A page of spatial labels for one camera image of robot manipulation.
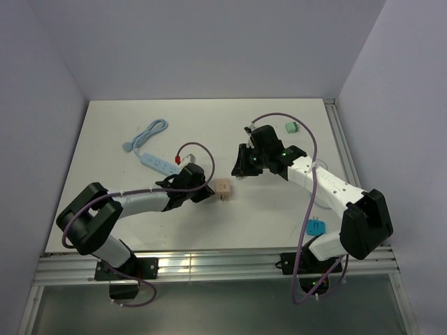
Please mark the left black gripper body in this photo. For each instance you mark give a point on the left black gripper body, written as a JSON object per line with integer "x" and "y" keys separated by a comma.
{"x": 200, "y": 184}

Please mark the aluminium rail frame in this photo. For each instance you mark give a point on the aluminium rail frame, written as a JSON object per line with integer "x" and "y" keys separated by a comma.
{"x": 344, "y": 151}
{"x": 220, "y": 265}

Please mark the pink cube socket adapter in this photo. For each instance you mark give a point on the pink cube socket adapter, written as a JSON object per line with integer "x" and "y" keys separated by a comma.
{"x": 223, "y": 189}

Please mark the aluminium right rail frame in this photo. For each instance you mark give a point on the aluminium right rail frame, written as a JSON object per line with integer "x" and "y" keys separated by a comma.
{"x": 344, "y": 151}

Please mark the blue flat plug adapter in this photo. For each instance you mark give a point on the blue flat plug adapter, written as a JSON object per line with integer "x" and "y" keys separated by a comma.
{"x": 315, "y": 227}

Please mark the light blue power strip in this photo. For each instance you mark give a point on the light blue power strip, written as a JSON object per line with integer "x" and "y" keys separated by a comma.
{"x": 158, "y": 165}

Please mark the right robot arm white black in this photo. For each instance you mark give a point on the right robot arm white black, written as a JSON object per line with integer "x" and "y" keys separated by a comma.
{"x": 366, "y": 222}

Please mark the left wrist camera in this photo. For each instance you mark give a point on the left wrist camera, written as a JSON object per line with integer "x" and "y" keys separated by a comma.
{"x": 189, "y": 158}

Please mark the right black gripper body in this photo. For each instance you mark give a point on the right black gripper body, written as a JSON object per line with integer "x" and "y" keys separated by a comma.
{"x": 251, "y": 160}

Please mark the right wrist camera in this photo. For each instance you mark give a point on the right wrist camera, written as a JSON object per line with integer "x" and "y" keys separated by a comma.
{"x": 248, "y": 130}

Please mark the light blue charger with cable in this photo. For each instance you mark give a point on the light blue charger with cable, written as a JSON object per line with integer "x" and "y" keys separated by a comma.
{"x": 318, "y": 201}

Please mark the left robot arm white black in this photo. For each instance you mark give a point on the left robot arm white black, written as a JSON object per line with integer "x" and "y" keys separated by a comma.
{"x": 87, "y": 222}

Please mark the aluminium front rail frame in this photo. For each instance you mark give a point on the aluminium front rail frame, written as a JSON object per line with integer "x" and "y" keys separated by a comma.
{"x": 220, "y": 265}

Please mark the green plug adapter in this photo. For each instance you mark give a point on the green plug adapter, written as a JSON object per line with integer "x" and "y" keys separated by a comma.
{"x": 292, "y": 127}

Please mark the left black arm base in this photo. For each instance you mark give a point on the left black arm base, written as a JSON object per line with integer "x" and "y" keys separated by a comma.
{"x": 126, "y": 282}

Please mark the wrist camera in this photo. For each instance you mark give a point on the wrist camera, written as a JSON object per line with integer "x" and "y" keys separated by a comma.
{"x": 189, "y": 158}
{"x": 248, "y": 130}

